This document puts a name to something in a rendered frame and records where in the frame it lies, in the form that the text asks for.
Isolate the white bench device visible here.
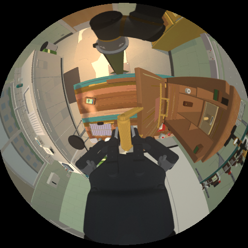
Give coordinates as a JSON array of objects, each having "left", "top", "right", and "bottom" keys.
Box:
[{"left": 35, "top": 135, "right": 56, "bottom": 156}]

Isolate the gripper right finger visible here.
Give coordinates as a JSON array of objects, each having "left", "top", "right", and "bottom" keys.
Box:
[{"left": 131, "top": 125, "right": 179, "bottom": 172}]

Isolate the white radiator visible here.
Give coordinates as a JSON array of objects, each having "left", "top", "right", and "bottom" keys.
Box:
[{"left": 28, "top": 112, "right": 46, "bottom": 137}]

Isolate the olive specimen drawer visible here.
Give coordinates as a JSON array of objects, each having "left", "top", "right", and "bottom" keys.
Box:
[{"left": 199, "top": 101, "right": 219, "bottom": 136}]

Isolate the white counter cabinet unit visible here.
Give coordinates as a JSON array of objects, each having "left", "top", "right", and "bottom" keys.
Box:
[{"left": 11, "top": 49, "right": 90, "bottom": 177}]

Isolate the window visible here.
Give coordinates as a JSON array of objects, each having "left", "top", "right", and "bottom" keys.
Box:
[{"left": 0, "top": 85, "right": 46, "bottom": 187}]

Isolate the grey green waste bin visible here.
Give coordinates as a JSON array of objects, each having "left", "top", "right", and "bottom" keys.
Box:
[{"left": 40, "top": 41, "right": 58, "bottom": 55}]

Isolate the orange door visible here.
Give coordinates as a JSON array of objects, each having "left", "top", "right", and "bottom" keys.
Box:
[{"left": 61, "top": 4, "right": 114, "bottom": 32}]

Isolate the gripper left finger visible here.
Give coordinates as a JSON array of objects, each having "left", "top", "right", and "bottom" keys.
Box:
[{"left": 75, "top": 128, "right": 119, "bottom": 175}]

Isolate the white ribbed grille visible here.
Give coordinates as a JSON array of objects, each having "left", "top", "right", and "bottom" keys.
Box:
[{"left": 235, "top": 99, "right": 247, "bottom": 121}]

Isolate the black brass microscope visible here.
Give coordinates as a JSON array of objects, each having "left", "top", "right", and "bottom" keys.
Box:
[{"left": 224, "top": 124, "right": 243, "bottom": 148}]

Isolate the yellow cupboard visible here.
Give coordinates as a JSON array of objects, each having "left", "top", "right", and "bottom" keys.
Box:
[{"left": 151, "top": 10, "right": 206, "bottom": 52}]

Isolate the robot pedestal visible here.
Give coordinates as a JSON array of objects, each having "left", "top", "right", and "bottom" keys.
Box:
[{"left": 93, "top": 36, "right": 131, "bottom": 76}]

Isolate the yellow cylinder handle with bar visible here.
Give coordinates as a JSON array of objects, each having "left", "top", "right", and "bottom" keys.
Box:
[{"left": 116, "top": 107, "right": 144, "bottom": 152}]

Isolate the brown wooden bureau body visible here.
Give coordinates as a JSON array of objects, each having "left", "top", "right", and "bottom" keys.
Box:
[{"left": 164, "top": 76, "right": 242, "bottom": 163}]

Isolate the purple slide tray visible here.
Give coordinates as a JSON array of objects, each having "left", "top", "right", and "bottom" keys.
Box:
[{"left": 88, "top": 123, "right": 115, "bottom": 137}]

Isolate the brown wooden bureau flap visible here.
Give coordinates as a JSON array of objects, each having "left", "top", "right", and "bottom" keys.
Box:
[{"left": 134, "top": 67, "right": 168, "bottom": 139}]

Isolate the wall shelf with bottles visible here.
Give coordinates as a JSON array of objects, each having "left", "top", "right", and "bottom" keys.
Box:
[{"left": 199, "top": 124, "right": 248, "bottom": 194}]

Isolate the white paper towel dispenser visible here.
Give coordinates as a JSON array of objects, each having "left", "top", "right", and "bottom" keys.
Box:
[{"left": 46, "top": 171, "right": 61, "bottom": 189}]

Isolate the black round stool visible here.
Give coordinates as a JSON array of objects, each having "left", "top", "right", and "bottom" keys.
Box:
[{"left": 68, "top": 135, "right": 85, "bottom": 150}]

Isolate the dark brown floor mat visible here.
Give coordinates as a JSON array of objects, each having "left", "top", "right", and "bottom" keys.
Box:
[{"left": 63, "top": 67, "right": 81, "bottom": 104}]

